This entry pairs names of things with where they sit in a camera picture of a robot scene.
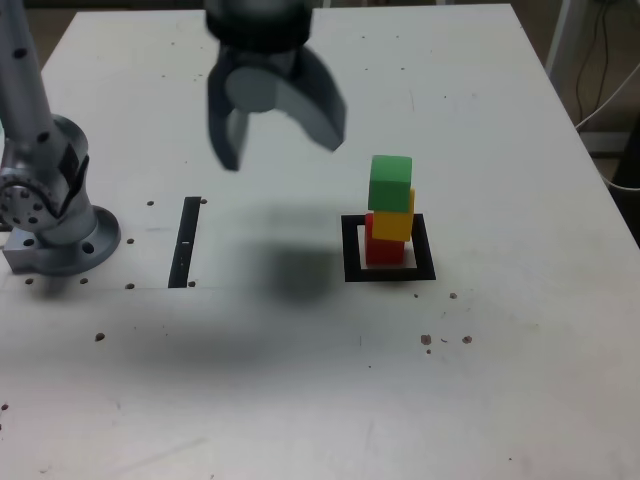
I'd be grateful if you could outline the grey power strip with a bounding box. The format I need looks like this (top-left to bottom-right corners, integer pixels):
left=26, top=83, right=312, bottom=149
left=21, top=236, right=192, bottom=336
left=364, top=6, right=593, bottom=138
left=579, top=130, right=632, bottom=159

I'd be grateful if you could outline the thin black hanging cable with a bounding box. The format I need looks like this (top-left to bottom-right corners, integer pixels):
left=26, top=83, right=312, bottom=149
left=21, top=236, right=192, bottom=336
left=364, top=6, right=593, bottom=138
left=597, top=2, right=612, bottom=109
left=574, top=0, right=602, bottom=119

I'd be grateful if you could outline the black tape square outline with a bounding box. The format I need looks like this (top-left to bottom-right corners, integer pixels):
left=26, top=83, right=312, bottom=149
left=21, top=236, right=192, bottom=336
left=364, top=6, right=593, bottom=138
left=340, top=213, right=437, bottom=284

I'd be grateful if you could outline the white metal post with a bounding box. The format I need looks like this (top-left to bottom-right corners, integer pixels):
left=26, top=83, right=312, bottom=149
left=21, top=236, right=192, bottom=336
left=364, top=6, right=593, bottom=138
left=544, top=0, right=575, bottom=94

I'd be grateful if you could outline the green cube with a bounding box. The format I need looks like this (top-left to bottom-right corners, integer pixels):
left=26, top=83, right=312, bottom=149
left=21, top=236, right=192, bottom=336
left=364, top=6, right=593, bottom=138
left=367, top=154, right=414, bottom=212

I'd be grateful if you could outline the yellow cube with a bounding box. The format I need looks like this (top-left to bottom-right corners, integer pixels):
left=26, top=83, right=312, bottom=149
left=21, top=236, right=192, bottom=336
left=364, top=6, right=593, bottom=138
left=372, top=187, right=417, bottom=242

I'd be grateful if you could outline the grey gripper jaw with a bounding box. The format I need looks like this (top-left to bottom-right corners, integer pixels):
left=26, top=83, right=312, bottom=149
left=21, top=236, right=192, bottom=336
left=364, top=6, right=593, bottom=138
left=206, top=63, right=251, bottom=172
left=223, top=45, right=350, bottom=153

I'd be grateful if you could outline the white hanging cable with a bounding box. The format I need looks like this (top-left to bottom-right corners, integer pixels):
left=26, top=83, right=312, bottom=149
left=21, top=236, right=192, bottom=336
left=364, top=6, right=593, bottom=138
left=574, top=64, right=640, bottom=131

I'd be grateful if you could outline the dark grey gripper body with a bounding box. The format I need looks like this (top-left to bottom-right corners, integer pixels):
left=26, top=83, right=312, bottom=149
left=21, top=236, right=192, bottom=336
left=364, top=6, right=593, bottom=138
left=213, top=41, right=305, bottom=77

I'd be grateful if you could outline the red cube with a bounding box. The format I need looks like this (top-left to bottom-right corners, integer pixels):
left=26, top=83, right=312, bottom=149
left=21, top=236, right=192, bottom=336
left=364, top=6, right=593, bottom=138
left=363, top=212, right=405, bottom=266

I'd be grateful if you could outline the white floor cable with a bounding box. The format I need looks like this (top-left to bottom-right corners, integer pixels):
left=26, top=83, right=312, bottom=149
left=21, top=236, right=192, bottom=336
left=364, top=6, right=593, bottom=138
left=594, top=157, right=640, bottom=192

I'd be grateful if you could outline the black tape strip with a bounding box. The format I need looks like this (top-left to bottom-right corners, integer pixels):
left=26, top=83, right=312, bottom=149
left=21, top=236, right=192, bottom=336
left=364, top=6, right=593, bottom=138
left=168, top=195, right=202, bottom=290

